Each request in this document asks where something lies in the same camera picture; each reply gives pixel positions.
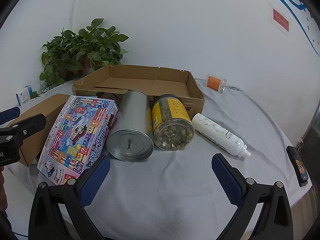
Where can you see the white spray bottle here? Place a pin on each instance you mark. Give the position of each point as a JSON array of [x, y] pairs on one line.
[[215, 130]]

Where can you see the blue white medicine box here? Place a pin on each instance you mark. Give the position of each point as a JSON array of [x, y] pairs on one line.
[[29, 90], [22, 99]]

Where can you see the colourful board game box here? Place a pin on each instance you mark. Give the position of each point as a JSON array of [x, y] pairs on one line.
[[75, 135]]

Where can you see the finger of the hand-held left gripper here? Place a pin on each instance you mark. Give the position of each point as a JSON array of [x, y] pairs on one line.
[[30, 125], [10, 113]]

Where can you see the silver metal canister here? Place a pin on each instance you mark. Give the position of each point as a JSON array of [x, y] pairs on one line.
[[132, 112]]

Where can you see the grey tablecloth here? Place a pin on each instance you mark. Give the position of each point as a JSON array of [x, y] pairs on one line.
[[162, 192]]

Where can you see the brown cardboard box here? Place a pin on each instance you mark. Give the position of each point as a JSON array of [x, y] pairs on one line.
[[140, 85]]

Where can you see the small closed cardboard box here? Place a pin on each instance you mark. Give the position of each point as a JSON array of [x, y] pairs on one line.
[[53, 103]]

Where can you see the green potted plant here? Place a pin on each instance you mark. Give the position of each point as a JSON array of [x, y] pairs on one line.
[[82, 42]]

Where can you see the red wall sign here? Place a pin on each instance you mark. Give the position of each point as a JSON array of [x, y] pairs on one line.
[[281, 20]]

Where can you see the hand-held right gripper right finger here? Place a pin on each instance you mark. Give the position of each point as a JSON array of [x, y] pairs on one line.
[[225, 177]]

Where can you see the black phone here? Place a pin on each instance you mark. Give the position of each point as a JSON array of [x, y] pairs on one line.
[[298, 166]]

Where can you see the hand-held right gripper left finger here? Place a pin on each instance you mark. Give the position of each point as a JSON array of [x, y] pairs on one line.
[[95, 180]]

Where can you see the metal cans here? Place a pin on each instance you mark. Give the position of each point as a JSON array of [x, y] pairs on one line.
[[172, 132]]

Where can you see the clear jar with orange label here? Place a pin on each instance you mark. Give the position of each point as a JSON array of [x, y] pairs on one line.
[[213, 82]]

